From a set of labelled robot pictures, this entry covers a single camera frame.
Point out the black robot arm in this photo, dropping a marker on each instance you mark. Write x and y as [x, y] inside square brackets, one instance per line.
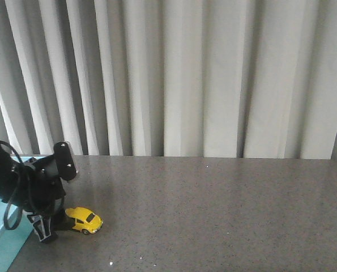
[13, 178]

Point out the yellow toy beetle car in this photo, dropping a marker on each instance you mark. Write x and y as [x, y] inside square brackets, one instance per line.
[84, 220]

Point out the light blue storage box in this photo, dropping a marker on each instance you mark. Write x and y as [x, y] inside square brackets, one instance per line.
[11, 242]

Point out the grey pleated curtain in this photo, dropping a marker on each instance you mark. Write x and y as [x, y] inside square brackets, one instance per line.
[232, 79]

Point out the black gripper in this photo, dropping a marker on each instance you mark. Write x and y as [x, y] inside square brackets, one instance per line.
[45, 198]

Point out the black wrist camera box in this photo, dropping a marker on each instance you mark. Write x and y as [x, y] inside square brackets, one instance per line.
[65, 161]

